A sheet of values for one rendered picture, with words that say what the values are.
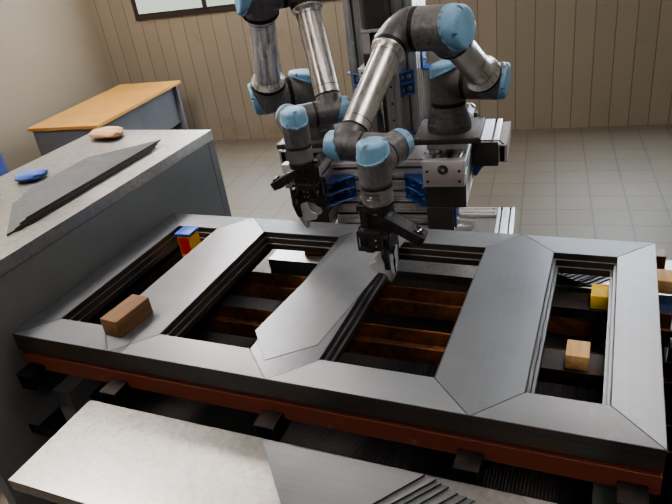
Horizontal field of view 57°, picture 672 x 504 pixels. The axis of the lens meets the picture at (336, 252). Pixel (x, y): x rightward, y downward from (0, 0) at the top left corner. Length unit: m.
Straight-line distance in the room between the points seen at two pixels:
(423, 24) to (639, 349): 0.93
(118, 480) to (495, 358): 0.84
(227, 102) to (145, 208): 3.76
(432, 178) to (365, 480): 1.12
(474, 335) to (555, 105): 4.01
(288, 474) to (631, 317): 0.82
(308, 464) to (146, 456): 0.39
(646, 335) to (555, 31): 3.91
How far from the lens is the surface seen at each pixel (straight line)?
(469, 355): 1.38
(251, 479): 1.36
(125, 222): 2.19
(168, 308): 1.74
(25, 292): 1.94
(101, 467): 1.52
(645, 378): 1.37
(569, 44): 5.21
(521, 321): 1.48
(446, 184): 2.08
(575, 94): 5.30
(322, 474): 1.28
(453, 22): 1.68
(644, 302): 1.58
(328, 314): 1.55
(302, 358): 1.43
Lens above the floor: 1.73
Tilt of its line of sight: 28 degrees down
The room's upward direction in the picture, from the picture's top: 9 degrees counter-clockwise
